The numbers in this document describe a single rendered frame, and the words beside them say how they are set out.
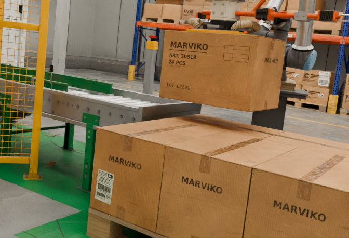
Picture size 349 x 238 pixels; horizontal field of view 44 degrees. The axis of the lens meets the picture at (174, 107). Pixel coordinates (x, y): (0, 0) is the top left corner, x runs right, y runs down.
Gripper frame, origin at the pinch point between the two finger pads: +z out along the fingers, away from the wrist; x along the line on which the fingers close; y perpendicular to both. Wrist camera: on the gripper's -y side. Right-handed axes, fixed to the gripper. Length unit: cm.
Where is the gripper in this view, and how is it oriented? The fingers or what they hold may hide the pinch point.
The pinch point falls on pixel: (268, 14)
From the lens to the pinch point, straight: 250.3
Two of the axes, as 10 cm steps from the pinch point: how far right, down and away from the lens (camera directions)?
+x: 1.1, -9.8, -1.3
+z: -5.4, 0.5, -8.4
